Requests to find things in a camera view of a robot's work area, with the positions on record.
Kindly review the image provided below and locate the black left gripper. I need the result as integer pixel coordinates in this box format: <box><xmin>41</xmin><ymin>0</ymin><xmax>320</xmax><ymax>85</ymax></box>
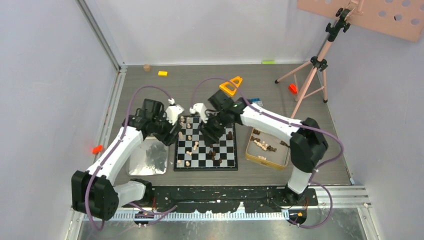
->
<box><xmin>152</xmin><ymin>110</ymin><xmax>181</xmax><ymax>146</ymax></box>

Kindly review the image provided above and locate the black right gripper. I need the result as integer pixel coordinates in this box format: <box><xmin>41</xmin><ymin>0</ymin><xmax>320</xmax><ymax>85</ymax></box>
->
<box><xmin>197</xmin><ymin>111</ymin><xmax>229</xmax><ymax>147</ymax></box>

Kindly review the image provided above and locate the dark chess piece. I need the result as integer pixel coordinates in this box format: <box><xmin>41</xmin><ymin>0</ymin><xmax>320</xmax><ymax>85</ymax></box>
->
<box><xmin>226</xmin><ymin>131</ymin><xmax>233</xmax><ymax>140</ymax></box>

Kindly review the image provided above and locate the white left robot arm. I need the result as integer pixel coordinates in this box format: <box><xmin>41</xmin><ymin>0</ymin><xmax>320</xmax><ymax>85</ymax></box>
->
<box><xmin>71</xmin><ymin>98</ymin><xmax>184</xmax><ymax>221</ymax></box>

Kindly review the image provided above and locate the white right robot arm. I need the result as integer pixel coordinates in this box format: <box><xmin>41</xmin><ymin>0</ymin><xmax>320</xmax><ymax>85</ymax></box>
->
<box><xmin>189</xmin><ymin>90</ymin><xmax>329</xmax><ymax>205</ymax></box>

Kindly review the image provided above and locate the light chess pieces cluster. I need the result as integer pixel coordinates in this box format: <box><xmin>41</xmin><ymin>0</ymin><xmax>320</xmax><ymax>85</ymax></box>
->
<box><xmin>257</xmin><ymin>141</ymin><xmax>269</xmax><ymax>151</ymax></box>

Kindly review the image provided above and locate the pink perforated board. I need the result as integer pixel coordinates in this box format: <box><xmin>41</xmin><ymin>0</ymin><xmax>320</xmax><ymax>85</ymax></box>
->
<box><xmin>297</xmin><ymin>0</ymin><xmax>424</xmax><ymax>42</ymax></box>

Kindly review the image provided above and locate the yellow triangle toy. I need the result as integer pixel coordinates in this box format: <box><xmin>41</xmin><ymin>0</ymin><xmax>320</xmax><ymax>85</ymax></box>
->
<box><xmin>219</xmin><ymin>76</ymin><xmax>243</xmax><ymax>97</ymax></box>

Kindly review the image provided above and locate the blue and grey lego block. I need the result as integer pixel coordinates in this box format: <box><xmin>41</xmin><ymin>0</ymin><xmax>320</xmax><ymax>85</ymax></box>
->
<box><xmin>249</xmin><ymin>98</ymin><xmax>263</xmax><ymax>107</ymax></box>

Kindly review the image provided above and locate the silver tin lid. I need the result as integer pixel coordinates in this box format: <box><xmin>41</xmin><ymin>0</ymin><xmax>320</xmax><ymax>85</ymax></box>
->
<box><xmin>127</xmin><ymin>136</ymin><xmax>169</xmax><ymax>176</ymax></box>

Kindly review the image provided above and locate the small yellow block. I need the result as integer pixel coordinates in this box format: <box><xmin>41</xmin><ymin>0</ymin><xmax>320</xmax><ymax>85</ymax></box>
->
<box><xmin>157</xmin><ymin>71</ymin><xmax>168</xmax><ymax>77</ymax></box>

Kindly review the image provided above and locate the black and white chessboard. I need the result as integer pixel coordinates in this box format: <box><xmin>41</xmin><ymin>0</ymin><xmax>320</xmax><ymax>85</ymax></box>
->
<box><xmin>173</xmin><ymin>115</ymin><xmax>239</xmax><ymax>172</ymax></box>

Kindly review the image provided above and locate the gold square metal tin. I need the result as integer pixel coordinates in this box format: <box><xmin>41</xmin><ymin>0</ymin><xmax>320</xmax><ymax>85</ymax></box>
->
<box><xmin>245</xmin><ymin>128</ymin><xmax>290</xmax><ymax>171</ymax></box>

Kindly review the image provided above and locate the red block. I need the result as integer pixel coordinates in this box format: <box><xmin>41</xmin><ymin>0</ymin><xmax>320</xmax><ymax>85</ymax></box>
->
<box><xmin>288</xmin><ymin>84</ymin><xmax>298</xmax><ymax>95</ymax></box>

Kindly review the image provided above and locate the pink tripod stand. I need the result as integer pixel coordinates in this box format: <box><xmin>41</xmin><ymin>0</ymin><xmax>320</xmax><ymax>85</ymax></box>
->
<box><xmin>274</xmin><ymin>23</ymin><xmax>333</xmax><ymax>118</ymax></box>

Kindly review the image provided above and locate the green block at wall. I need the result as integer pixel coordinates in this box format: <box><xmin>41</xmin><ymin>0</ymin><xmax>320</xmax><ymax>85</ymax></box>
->
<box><xmin>261</xmin><ymin>60</ymin><xmax>275</xmax><ymax>65</ymax></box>

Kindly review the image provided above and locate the orange block on rail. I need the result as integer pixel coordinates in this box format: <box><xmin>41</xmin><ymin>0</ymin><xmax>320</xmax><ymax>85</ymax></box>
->
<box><xmin>91</xmin><ymin>144</ymin><xmax>103</xmax><ymax>155</ymax></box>

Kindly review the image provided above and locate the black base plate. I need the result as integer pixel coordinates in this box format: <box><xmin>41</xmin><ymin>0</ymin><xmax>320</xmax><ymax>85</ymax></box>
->
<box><xmin>135</xmin><ymin>185</ymin><xmax>319</xmax><ymax>214</ymax></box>

